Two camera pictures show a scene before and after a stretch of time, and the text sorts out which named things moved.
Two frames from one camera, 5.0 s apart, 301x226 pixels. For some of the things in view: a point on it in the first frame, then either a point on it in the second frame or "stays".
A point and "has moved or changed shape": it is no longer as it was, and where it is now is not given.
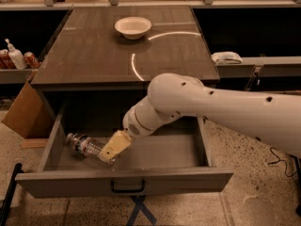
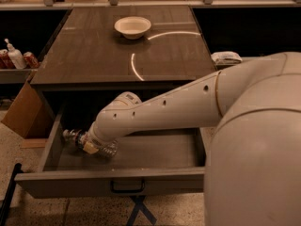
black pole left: x=17 y=170 stays
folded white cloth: x=226 y=57 stays
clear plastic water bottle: x=88 y=148 has moved or changed shape
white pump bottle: x=16 y=56 stays
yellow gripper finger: x=116 y=147 to x=89 y=148
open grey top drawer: x=173 y=159 stays
